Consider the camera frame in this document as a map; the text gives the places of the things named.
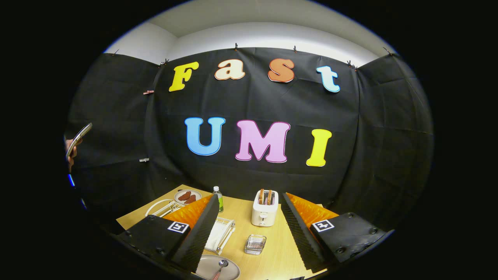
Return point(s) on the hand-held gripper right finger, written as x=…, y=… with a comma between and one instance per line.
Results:
x=299, y=233

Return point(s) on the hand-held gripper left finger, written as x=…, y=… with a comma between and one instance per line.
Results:
x=194, y=237

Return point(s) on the grey round plate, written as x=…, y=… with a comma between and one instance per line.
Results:
x=206, y=268

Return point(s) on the small beige meat plate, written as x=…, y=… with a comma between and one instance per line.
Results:
x=196, y=193

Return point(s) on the brown meat piece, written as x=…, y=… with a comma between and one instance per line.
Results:
x=190, y=199
x=184, y=196

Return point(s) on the white toaster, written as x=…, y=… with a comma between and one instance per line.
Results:
x=264, y=216

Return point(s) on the green label tea bottle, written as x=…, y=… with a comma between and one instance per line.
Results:
x=219, y=202

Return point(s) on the toasted bread slice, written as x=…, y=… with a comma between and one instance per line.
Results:
x=261, y=196
x=269, y=197

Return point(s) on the black backdrop cloth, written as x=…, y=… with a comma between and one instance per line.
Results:
x=253, y=105

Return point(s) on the smartphone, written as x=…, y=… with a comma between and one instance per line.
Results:
x=79, y=138

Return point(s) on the row of black cloth clips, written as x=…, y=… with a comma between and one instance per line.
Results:
x=235, y=47

